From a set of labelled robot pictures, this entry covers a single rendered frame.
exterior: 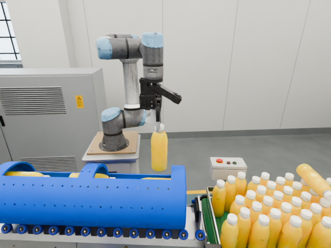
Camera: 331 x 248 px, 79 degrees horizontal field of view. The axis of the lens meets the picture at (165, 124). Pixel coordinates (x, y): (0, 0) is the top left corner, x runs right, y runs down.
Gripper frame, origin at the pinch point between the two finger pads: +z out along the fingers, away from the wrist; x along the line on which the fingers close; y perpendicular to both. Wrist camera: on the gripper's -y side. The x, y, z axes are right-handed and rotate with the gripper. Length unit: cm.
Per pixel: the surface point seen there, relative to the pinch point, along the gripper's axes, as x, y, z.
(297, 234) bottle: 17, -56, 38
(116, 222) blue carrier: 15.1, 17.3, 38.2
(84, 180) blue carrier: 7.7, 31.6, 22.8
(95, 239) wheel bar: 13, 29, 52
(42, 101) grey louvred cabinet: -127, 135, 31
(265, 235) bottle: 18, -44, 39
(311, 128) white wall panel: -302, -282, 133
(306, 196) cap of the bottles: 1, -68, 33
